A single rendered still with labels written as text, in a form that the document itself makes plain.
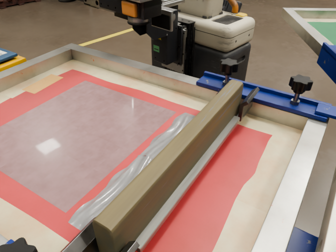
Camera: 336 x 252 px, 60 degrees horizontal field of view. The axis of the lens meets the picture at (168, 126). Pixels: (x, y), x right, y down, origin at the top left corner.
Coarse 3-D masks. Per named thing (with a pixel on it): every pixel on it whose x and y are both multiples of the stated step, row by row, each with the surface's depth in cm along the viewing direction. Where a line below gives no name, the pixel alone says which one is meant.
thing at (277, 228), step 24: (72, 48) 92; (0, 72) 78; (24, 72) 81; (120, 72) 85; (144, 72) 80; (168, 72) 78; (288, 120) 64; (312, 120) 60; (312, 144) 54; (288, 168) 49; (312, 168) 49; (288, 192) 45; (288, 216) 41; (0, 240) 38; (264, 240) 38; (288, 240) 38
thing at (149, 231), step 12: (228, 132) 56; (216, 144) 53; (204, 156) 51; (192, 168) 48; (192, 180) 46; (180, 192) 44; (168, 204) 42; (156, 216) 41; (144, 228) 39; (156, 228) 39; (144, 240) 38
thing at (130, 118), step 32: (32, 96) 75; (64, 96) 75; (96, 96) 75; (128, 96) 75; (96, 128) 64; (128, 128) 64; (160, 128) 64; (224, 160) 56; (256, 160) 56; (224, 192) 49
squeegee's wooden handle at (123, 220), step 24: (216, 96) 54; (240, 96) 60; (192, 120) 48; (216, 120) 51; (168, 144) 43; (192, 144) 45; (144, 168) 39; (168, 168) 40; (120, 192) 36; (144, 192) 36; (168, 192) 43; (96, 216) 33; (120, 216) 33; (144, 216) 38; (96, 240) 35; (120, 240) 34
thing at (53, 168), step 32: (0, 128) 64; (32, 128) 64; (64, 128) 64; (0, 160) 56; (32, 160) 56; (64, 160) 56; (96, 160) 56; (128, 160) 56; (0, 192) 49; (32, 192) 49; (64, 192) 49; (96, 192) 49; (192, 192) 49; (64, 224) 44; (192, 224) 44
